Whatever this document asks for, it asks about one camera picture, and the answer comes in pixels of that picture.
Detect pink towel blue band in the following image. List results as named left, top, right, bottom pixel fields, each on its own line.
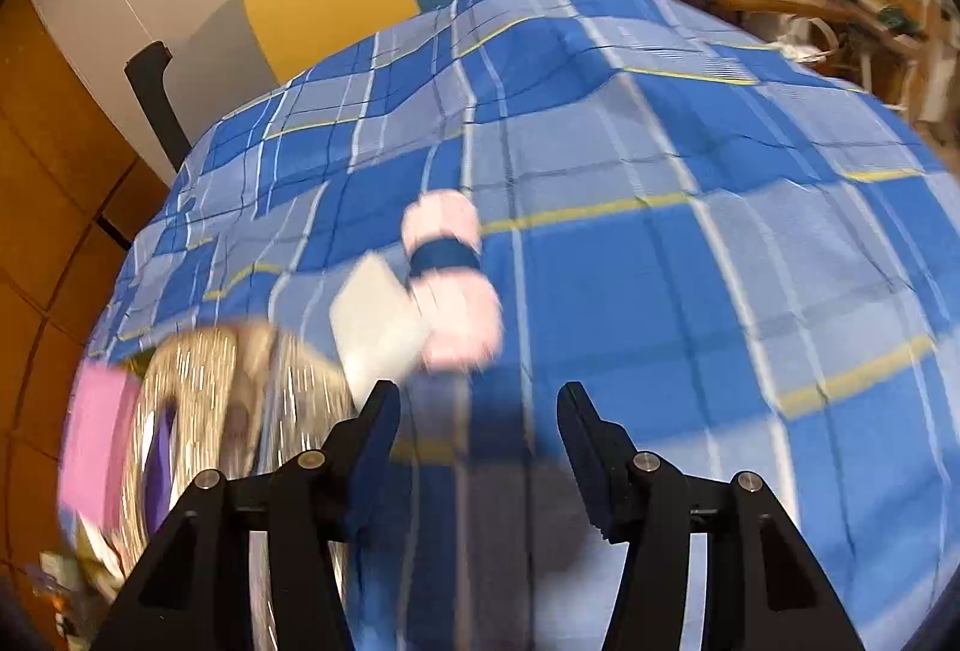
left=400, top=190, right=503, bottom=371

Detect blue plaid tablecloth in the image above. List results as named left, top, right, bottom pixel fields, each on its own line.
left=88, top=0, right=958, bottom=649

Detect wooden wardrobe panels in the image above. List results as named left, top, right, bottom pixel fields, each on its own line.
left=0, top=0, right=173, bottom=570

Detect white flat card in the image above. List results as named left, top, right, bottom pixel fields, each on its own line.
left=329, top=253, right=430, bottom=409

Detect black rolled mat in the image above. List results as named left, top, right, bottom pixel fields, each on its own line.
left=124, top=41, right=192, bottom=170

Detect pink cardboard box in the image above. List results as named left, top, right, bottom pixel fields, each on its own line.
left=59, top=360, right=142, bottom=531

